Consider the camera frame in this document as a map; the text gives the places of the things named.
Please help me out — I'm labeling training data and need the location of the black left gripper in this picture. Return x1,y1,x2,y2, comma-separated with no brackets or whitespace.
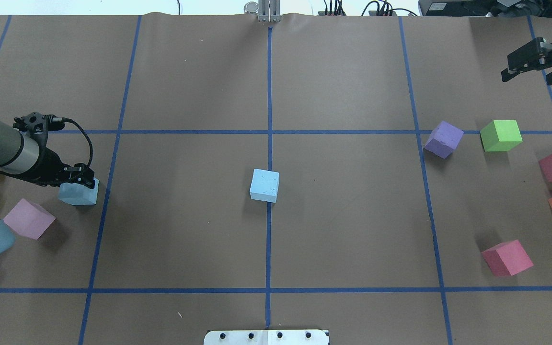
27,144,96,188

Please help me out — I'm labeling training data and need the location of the light blue foam block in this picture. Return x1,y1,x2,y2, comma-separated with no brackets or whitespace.
58,178,100,206
249,169,280,203

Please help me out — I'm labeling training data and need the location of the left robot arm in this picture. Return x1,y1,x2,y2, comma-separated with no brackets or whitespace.
0,112,98,254

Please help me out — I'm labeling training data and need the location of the light pink foam block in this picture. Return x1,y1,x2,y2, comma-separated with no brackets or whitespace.
3,198,56,240

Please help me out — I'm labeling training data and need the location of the green foam block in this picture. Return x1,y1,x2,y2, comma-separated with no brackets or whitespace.
480,120,523,152

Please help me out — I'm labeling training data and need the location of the purple foam block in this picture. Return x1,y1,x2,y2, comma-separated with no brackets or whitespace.
424,121,464,159

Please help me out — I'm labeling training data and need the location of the dark pink foam block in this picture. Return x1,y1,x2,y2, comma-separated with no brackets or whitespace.
481,240,534,276

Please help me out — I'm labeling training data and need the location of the white mounting plate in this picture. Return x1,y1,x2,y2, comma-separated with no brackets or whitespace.
203,329,330,345

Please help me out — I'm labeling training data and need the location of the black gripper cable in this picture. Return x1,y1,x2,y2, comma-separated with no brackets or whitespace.
13,112,94,173

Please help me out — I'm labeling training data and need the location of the aluminium frame post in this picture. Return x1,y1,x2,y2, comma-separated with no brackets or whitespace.
243,0,282,23

